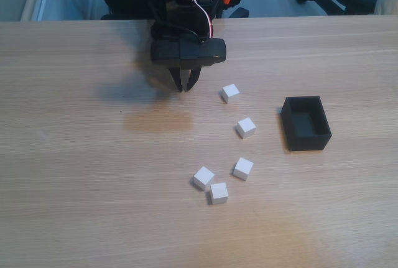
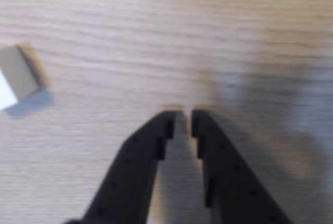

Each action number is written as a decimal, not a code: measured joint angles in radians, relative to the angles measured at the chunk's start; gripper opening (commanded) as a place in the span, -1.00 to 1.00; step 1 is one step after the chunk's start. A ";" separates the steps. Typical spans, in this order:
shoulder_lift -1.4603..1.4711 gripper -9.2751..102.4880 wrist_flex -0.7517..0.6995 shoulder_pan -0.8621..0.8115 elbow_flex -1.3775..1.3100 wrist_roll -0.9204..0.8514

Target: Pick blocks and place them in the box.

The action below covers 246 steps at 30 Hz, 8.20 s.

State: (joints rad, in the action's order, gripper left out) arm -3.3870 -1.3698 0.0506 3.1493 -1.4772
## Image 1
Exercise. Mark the white cube block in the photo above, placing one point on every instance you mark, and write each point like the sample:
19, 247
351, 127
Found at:
203, 177
219, 192
246, 127
243, 168
230, 92

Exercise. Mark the black open box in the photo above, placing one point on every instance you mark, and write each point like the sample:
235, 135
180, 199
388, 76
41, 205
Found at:
311, 143

